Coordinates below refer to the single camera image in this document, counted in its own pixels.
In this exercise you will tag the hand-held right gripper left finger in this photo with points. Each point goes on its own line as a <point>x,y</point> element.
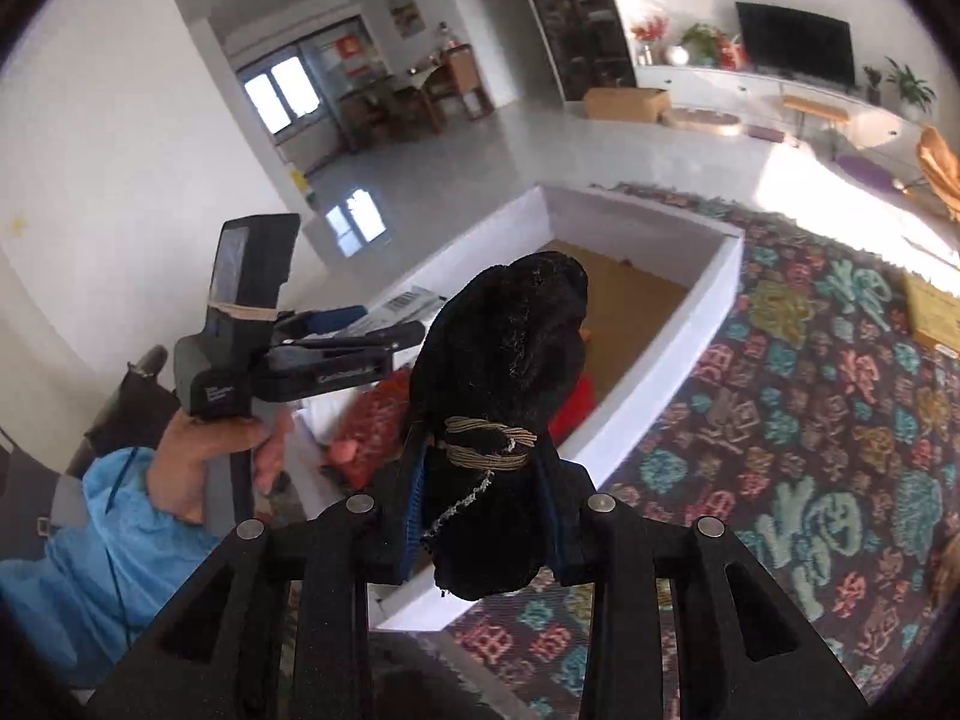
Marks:
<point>416,525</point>

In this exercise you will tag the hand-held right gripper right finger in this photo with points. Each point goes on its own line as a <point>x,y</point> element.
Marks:
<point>570,540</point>

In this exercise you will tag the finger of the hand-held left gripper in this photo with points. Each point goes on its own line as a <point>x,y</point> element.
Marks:
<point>330,319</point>
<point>352,339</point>

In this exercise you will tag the grey foil packet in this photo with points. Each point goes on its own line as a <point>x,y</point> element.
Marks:
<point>409,304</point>

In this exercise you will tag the red patterned cloth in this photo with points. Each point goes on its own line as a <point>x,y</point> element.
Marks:
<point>371,420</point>

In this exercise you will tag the red fish plush toy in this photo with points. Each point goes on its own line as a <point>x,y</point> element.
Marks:
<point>577,401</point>

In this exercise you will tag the black sock roll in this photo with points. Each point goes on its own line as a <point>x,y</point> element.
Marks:
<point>502,345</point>

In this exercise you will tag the white cardboard storage box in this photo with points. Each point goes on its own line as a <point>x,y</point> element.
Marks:
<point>675,315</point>

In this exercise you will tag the person's left forearm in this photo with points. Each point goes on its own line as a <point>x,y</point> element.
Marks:
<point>90,555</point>

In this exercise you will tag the person's left hand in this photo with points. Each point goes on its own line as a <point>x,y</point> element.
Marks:
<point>202,465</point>

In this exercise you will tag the black chair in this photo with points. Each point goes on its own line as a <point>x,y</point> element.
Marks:
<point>127,397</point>

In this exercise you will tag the dining table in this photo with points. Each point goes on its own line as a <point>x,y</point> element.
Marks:
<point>382,101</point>

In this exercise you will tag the glass balcony door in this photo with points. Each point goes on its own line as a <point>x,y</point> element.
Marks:
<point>315,82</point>

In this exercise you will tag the brown cardboard box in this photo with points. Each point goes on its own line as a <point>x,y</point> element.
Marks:
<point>626,103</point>

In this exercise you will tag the dark glass display cabinet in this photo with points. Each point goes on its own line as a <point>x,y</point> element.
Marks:
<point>577,15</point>

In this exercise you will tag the round floor cushion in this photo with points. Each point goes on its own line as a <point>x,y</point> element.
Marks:
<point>705,120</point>

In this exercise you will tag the red flower bouquet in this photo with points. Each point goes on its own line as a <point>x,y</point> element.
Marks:
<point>649,34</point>

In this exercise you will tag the flat yellow box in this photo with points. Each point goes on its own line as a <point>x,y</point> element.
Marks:
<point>934,307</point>

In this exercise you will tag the round white vase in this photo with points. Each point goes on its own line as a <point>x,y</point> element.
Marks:
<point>677,54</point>

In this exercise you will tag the small grey floor box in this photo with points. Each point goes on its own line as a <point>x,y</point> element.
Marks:
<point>765,133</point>

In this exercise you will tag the bushy potted plant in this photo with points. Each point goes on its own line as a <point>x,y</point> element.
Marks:
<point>701,41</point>

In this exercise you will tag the white television cabinet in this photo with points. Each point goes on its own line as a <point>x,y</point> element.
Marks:
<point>750,97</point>

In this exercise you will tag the purple floor mat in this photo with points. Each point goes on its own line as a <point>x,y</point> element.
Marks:
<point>862,169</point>

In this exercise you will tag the red ornament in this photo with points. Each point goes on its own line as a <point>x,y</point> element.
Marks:
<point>727,51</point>

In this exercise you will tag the wooden bench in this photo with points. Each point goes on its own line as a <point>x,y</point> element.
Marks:
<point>814,106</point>

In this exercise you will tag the orange lounge chair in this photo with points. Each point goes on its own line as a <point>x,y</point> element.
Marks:
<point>941,165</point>

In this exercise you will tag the flat screen television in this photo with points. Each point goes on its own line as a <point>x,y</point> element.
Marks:
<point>795,41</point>

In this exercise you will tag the small potted plant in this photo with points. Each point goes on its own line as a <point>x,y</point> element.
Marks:
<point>872,82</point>

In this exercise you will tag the large green potted plant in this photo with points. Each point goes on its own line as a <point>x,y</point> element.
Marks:
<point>911,86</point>

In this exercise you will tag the wall picture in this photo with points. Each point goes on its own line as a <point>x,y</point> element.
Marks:
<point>405,11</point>

